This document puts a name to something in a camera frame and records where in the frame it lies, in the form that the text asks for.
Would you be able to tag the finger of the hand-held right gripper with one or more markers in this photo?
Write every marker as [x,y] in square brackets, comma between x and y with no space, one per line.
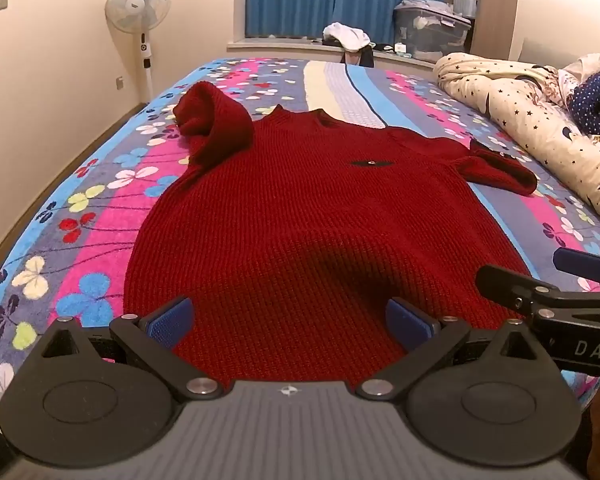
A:
[505,282]
[575,262]

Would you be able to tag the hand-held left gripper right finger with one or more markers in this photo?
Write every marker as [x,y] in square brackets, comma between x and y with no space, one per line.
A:
[405,322]

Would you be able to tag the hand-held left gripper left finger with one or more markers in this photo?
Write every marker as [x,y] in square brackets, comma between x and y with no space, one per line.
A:
[172,321]

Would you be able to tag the red knit sweater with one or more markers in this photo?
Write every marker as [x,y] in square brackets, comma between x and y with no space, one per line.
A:
[305,210]

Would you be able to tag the dark hanging clothes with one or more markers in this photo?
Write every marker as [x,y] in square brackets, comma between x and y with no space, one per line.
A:
[362,57]

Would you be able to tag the floral striped blanket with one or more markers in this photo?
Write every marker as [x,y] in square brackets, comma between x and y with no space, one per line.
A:
[105,210]

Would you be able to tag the navy dotted cloth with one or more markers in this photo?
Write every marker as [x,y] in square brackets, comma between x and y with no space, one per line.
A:
[595,100]

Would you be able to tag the cream star-print quilt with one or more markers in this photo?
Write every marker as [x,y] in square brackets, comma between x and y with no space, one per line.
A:
[520,105]

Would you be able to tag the small white box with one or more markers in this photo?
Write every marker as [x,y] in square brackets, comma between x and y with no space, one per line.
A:
[402,50]

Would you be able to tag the clear plastic storage box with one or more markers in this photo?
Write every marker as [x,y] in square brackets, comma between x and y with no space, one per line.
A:
[430,30]

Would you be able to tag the wooden shelf unit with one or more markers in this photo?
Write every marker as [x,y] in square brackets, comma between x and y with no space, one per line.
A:
[495,0]

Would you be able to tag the white plastic basket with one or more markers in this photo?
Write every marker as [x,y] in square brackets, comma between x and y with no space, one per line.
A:
[465,5]

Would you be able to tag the white cloth pile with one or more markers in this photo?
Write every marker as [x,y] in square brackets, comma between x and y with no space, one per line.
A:
[347,35]

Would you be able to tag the white windowsill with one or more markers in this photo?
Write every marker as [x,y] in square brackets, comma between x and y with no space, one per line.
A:
[280,45]

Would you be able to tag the white standing fan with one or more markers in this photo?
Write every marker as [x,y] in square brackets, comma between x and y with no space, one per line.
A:
[137,2]

